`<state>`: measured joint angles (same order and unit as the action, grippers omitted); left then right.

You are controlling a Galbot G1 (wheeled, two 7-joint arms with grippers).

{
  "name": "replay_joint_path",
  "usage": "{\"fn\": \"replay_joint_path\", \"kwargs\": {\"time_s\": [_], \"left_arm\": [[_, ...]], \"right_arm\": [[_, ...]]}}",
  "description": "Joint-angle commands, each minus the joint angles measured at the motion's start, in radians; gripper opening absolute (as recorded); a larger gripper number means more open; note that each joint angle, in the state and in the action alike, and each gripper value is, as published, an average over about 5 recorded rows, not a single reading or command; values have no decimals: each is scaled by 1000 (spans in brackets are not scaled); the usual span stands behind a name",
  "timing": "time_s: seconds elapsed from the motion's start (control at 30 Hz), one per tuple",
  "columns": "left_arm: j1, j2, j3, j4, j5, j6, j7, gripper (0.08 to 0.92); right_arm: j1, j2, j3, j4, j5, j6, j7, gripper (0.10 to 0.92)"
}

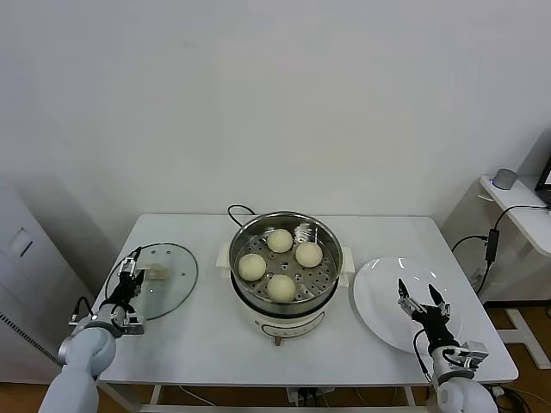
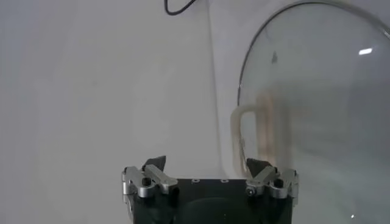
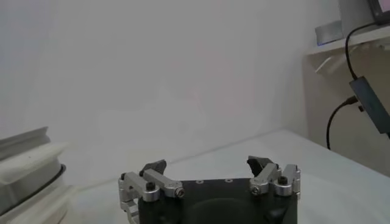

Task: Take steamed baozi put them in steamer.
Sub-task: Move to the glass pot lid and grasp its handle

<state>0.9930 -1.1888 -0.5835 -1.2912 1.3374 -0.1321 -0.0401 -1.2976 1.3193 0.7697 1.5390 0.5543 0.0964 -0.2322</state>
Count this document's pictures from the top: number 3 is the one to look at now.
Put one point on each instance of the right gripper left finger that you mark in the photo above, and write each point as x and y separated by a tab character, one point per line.
152	182

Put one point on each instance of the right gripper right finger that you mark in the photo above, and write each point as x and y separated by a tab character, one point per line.
271	178

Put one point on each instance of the stainless steel steamer basket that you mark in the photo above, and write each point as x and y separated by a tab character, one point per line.
18	141

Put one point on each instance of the cream electric cooker base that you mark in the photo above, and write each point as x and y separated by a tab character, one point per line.
33	158

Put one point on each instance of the grey cylindrical speaker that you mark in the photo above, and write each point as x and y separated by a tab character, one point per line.
329	33

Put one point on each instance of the grey upright panel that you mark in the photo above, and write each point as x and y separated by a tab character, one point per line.
355	15

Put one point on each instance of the black laptop screen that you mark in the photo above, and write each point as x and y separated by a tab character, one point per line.
381	10

